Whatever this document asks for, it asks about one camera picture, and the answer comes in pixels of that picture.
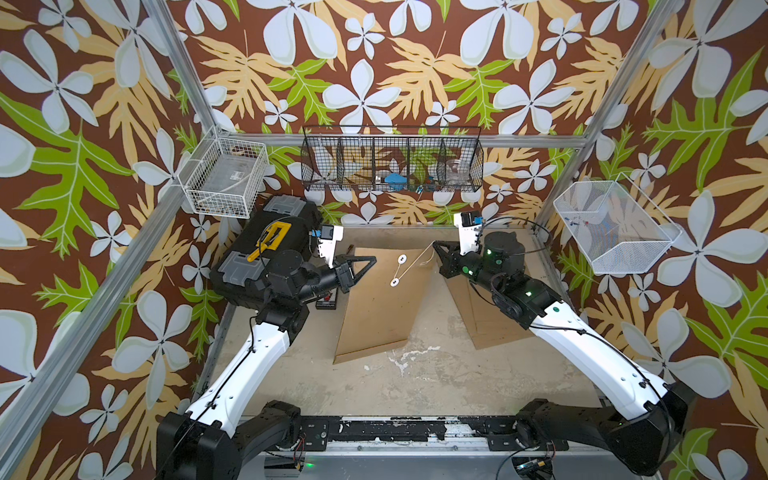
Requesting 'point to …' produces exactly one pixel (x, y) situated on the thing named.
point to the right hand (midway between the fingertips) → (432, 242)
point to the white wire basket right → (616, 226)
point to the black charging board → (331, 304)
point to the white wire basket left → (226, 179)
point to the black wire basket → (393, 159)
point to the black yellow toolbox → (285, 223)
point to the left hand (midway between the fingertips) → (375, 259)
